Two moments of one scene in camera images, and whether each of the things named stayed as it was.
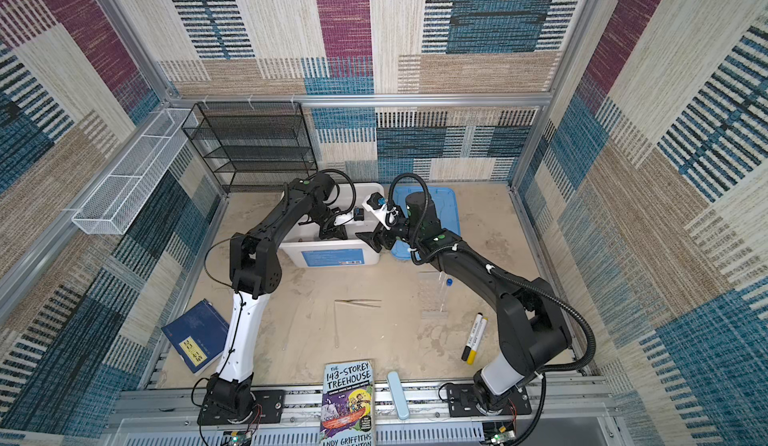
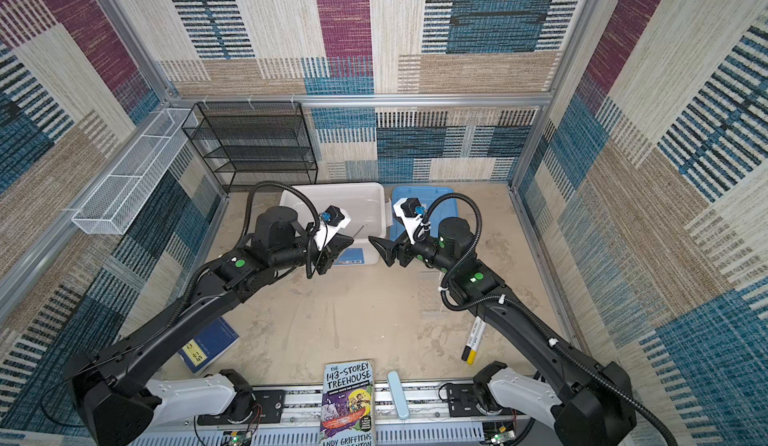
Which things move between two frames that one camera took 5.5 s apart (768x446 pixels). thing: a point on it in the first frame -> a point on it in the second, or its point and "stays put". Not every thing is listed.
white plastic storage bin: (304, 247) stays put
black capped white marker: (467, 350) stays put
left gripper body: (326, 220) -> (302, 254)
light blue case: (398, 395) stays put
